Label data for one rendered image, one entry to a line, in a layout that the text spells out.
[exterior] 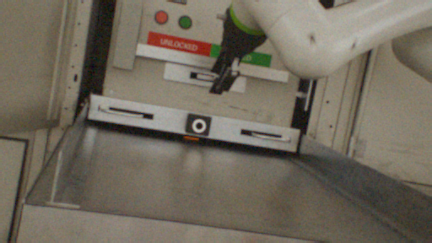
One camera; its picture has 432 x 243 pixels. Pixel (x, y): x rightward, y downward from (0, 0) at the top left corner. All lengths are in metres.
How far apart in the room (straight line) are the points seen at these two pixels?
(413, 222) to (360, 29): 0.32
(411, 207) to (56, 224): 0.56
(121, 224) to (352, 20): 0.50
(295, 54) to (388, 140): 0.68
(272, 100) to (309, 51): 0.59
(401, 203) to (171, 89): 0.67
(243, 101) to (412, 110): 0.43
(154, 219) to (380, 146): 0.91
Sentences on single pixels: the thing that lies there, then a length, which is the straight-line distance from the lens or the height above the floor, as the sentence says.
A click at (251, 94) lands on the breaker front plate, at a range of 1.50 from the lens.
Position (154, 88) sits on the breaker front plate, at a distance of 1.46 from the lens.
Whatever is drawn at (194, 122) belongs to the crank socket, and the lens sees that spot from 1.44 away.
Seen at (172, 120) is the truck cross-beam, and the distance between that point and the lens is 1.46.
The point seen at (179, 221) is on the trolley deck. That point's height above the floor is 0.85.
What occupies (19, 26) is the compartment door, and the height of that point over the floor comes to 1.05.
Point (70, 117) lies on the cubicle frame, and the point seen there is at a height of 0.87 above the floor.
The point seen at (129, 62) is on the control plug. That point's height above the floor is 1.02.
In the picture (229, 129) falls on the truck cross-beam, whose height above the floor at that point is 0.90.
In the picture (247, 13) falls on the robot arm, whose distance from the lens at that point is 1.02.
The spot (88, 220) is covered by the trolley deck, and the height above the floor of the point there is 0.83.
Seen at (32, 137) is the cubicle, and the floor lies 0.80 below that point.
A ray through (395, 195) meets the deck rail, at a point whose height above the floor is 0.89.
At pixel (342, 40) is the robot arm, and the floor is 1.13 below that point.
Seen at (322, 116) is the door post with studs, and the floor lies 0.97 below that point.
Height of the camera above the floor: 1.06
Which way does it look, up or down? 6 degrees down
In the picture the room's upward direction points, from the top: 11 degrees clockwise
